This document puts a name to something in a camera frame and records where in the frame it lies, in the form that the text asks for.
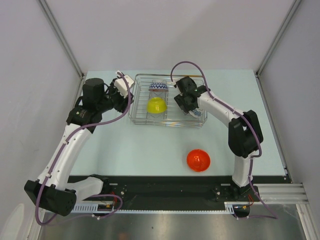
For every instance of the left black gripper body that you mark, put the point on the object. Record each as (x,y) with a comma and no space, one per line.
(113,98)

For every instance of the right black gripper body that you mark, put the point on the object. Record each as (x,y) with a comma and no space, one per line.
(182,102)

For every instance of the blue white floral bowl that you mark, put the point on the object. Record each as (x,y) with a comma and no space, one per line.
(196,113)

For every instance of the yellow green bowl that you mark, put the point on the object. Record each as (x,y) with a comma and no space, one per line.
(156,105)

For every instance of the red patterned blue zigzag bowl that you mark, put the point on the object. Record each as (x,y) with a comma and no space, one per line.
(158,86)

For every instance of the orange bottom bowl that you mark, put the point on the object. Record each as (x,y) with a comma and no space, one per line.
(198,160)

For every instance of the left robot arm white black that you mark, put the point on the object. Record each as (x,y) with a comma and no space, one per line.
(51,190)

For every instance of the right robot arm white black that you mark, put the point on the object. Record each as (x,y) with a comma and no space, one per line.
(244,130)

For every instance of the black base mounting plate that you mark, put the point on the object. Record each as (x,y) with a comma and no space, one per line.
(176,193)

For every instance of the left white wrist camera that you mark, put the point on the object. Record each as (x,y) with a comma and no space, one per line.
(123,83)

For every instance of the metal wire dish rack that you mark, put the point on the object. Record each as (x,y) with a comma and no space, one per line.
(172,117)

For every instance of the left aluminium corner post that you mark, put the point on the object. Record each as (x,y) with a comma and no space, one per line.
(53,23)

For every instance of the aluminium corner post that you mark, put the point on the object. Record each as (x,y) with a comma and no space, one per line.
(53,23)
(278,36)

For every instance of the white slotted cable duct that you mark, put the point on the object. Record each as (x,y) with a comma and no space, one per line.
(105,208)

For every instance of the aluminium frame rail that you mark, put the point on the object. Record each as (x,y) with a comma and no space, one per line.
(283,193)

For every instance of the right aluminium corner post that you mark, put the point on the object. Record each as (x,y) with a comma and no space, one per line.
(278,36)

